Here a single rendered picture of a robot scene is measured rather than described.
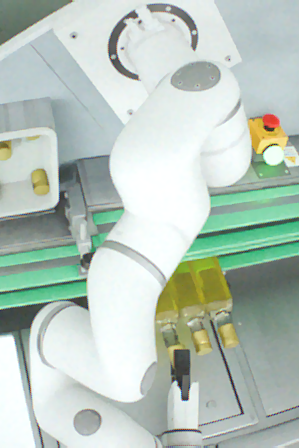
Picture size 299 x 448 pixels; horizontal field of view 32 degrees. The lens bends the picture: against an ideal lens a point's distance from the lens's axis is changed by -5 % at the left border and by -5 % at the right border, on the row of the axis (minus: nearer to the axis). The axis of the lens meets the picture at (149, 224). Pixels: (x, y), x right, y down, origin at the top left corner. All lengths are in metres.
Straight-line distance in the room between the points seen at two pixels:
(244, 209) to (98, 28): 0.50
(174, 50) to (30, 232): 0.53
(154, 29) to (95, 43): 0.10
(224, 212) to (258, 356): 0.38
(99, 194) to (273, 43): 0.46
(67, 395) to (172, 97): 0.38
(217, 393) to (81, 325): 0.63
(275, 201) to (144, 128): 0.63
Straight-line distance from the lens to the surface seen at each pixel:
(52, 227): 1.13
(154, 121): 0.57
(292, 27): 1.06
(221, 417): 1.17
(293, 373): 1.30
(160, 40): 0.81
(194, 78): 0.60
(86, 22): 0.84
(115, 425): 0.65
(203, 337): 1.07
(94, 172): 1.10
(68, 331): 0.62
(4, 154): 0.99
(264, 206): 1.13
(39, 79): 0.97
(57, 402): 0.68
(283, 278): 1.41
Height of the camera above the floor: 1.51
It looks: 34 degrees down
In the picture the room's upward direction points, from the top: 162 degrees clockwise
